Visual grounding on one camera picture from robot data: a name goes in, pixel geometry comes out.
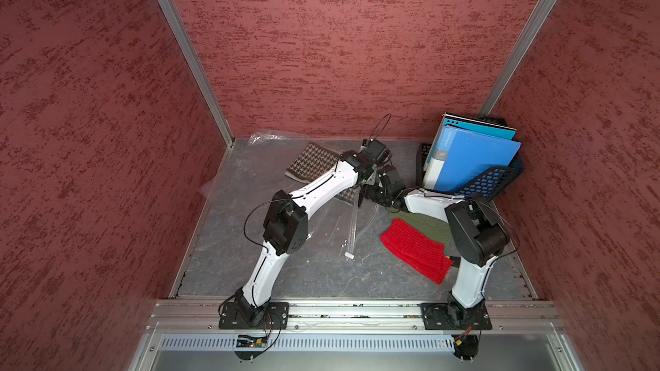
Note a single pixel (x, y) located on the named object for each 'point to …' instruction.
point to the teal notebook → (473, 124)
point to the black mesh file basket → (485, 186)
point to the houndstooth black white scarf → (314, 161)
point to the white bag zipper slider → (347, 254)
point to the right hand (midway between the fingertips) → (367, 196)
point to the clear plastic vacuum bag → (273, 161)
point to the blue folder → (459, 156)
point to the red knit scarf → (424, 254)
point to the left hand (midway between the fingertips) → (359, 176)
